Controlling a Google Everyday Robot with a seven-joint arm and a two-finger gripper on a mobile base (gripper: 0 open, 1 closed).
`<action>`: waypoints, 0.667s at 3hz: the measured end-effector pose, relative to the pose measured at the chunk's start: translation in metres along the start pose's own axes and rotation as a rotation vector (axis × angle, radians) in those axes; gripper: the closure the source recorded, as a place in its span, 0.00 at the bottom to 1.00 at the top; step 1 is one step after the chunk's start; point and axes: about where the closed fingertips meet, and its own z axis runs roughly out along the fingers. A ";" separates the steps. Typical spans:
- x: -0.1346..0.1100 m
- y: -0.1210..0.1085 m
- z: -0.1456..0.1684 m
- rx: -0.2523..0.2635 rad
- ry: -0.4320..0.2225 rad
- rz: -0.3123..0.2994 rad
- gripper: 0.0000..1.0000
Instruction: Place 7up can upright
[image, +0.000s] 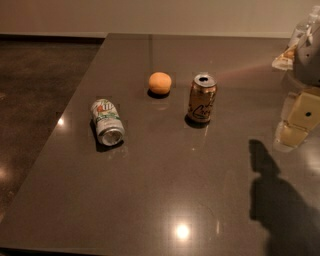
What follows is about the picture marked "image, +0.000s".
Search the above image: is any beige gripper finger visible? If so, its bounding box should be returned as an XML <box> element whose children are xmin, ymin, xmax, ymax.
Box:
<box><xmin>272</xmin><ymin>45</ymin><xmax>297</xmax><ymax>71</ymax></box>
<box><xmin>275</xmin><ymin>90</ymin><xmax>320</xmax><ymax>149</ymax></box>

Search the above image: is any gold LaCroix can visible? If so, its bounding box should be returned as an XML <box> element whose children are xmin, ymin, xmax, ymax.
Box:
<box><xmin>187</xmin><ymin>73</ymin><xmax>217</xmax><ymax>123</ymax></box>

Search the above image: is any orange fruit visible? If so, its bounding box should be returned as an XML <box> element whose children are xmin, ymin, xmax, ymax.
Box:
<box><xmin>148</xmin><ymin>72</ymin><xmax>172</xmax><ymax>95</ymax></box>

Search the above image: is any clear sanitizer pump bottle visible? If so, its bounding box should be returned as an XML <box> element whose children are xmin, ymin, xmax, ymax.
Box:
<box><xmin>287</xmin><ymin>5</ymin><xmax>320</xmax><ymax>48</ymax></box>

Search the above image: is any silver green 7up can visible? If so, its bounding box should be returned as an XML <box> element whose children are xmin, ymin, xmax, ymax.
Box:
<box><xmin>91</xmin><ymin>99</ymin><xmax>125</xmax><ymax>146</ymax></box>

